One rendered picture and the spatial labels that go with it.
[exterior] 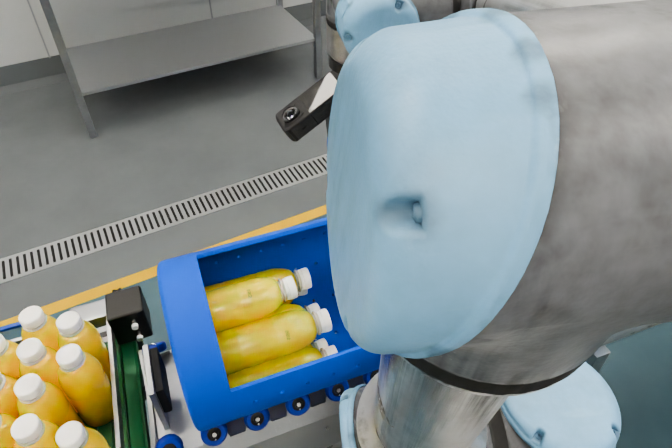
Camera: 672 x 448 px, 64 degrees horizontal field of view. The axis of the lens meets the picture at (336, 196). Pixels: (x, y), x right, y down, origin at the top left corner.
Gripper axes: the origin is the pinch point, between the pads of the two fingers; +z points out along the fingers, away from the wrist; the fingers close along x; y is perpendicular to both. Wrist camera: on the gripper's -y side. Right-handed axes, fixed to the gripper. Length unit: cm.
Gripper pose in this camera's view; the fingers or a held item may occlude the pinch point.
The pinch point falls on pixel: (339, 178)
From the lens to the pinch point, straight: 81.4
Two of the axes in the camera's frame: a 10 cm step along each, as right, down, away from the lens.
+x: -3.6, -6.2, 6.9
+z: 0.0, 7.4, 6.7
